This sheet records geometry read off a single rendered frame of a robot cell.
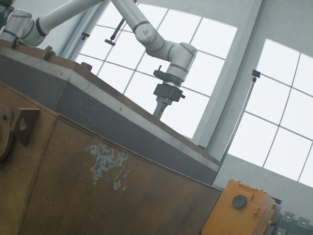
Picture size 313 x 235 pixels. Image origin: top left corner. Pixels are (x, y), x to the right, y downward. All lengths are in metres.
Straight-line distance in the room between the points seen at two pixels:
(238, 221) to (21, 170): 3.08
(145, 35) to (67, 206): 0.89
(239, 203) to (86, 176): 2.79
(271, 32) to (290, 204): 5.14
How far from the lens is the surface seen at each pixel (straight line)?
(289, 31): 11.84
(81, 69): 1.01
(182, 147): 1.62
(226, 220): 3.86
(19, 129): 0.90
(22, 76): 1.13
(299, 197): 10.39
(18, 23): 2.26
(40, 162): 0.89
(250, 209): 3.82
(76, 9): 2.24
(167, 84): 1.75
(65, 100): 1.00
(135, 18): 1.77
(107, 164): 1.11
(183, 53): 1.76
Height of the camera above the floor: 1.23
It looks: 6 degrees up
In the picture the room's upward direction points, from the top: 25 degrees clockwise
